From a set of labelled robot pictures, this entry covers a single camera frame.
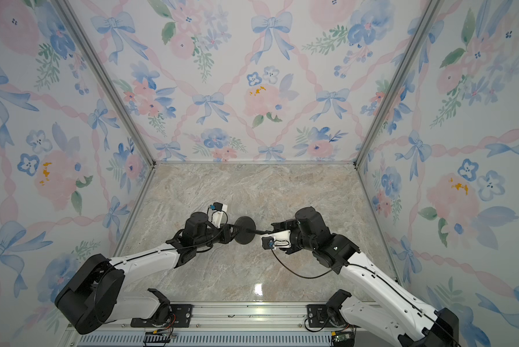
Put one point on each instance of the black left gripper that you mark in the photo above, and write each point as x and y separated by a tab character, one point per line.
228	236

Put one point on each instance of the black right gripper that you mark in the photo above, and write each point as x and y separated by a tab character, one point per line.
287	224

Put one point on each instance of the black round microphone stand base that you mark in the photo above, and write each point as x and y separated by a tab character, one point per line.
245	230

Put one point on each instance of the black microphone stand pole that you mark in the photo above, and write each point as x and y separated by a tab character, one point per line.
260	233

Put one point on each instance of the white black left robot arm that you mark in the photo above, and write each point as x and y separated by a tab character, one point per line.
96	294

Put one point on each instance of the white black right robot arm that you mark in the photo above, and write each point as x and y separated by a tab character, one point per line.
399	318

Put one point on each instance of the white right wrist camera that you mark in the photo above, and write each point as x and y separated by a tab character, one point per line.
278	240

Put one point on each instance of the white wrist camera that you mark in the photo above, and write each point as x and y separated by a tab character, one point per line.
278	240
218	214

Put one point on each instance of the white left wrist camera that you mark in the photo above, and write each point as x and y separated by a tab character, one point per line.
218	214

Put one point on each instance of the aluminium mounting rail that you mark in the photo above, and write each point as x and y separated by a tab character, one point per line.
218	324

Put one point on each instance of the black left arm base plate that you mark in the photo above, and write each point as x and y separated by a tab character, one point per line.
167	315

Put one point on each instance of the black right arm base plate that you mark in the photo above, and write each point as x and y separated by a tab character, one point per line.
330	315

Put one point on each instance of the aluminium left corner post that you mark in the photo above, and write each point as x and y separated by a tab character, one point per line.
67	15

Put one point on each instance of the aluminium corner post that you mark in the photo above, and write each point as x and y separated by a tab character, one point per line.
426	21
67	15

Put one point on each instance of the aluminium right corner post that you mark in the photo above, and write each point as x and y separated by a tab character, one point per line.
426	21

